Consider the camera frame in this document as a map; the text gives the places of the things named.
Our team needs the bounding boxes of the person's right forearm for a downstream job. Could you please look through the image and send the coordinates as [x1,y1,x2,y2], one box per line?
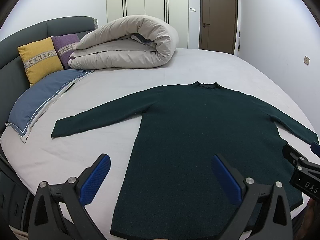
[299,197,320,233]

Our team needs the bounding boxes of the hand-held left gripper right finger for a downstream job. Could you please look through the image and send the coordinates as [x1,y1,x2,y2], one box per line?
[211,154,293,240]

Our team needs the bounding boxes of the dark green knit sweater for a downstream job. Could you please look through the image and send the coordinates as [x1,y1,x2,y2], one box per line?
[51,81,319,240]

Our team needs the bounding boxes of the grey upholstered bed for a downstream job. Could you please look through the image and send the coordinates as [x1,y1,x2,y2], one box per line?
[0,16,320,240]

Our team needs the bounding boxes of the brown door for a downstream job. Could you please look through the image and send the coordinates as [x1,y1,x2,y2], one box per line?
[199,0,238,55]

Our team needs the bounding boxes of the yellow embroidered cushion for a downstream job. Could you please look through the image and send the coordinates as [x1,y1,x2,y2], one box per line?
[17,37,64,86]

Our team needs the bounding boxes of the rolled beige duvet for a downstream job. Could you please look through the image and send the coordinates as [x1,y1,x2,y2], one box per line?
[68,15,178,70]

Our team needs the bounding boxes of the blue pillow with white trim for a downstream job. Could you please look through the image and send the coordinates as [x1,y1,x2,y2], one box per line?
[5,69,95,143]

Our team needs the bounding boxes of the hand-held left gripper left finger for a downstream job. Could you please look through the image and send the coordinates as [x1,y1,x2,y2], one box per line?
[28,153,111,240]

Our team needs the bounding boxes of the purple embroidered cushion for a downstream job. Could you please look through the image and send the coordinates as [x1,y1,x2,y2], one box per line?
[51,33,81,70]

